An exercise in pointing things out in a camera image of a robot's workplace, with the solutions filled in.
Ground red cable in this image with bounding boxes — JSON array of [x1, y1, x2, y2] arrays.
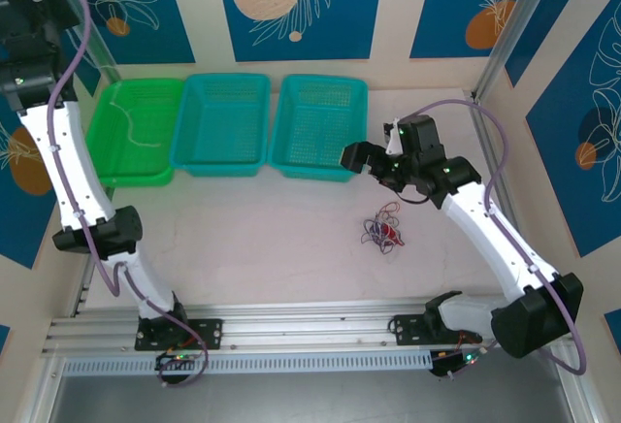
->
[[376, 202, 407, 249]]

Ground dark purple cable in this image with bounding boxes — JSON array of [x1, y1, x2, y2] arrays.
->
[[362, 209, 402, 252]]

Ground teal plastic basket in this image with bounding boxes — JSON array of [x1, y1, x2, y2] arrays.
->
[[267, 73, 369, 185], [168, 72, 272, 178]]

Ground blue panel large peach circle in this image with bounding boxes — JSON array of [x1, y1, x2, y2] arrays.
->
[[214, 0, 387, 62]]

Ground green plastic basket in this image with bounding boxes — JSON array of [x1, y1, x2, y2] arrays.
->
[[85, 77, 185, 189]]

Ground small circuit board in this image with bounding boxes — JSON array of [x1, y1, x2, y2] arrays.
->
[[430, 348, 487, 378], [154, 350, 206, 372]]

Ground grey metal shelf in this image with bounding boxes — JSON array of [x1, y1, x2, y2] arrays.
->
[[46, 373, 589, 423]]

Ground black camera cable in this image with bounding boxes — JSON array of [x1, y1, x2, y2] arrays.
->
[[382, 180, 432, 207]]

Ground blue floral wall panel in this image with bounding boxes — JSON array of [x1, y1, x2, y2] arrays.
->
[[526, 0, 621, 258], [0, 112, 64, 270], [60, 0, 196, 64], [72, 49, 118, 100], [504, 0, 598, 88], [409, 0, 538, 59]]

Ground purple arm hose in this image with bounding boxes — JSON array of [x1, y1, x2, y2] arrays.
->
[[416, 97, 589, 376], [37, 0, 211, 388]]

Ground aluminium frame post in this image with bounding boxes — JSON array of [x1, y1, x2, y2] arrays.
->
[[31, 0, 121, 85], [473, 0, 559, 105]]

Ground thin purple cable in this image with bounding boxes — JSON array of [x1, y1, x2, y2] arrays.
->
[[363, 218, 405, 255]]

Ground white cable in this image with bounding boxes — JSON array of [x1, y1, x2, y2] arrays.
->
[[112, 96, 164, 148]]

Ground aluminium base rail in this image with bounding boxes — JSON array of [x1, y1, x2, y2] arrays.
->
[[41, 299, 573, 361]]

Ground slotted grey cable duct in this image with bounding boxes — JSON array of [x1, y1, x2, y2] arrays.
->
[[62, 350, 434, 376]]

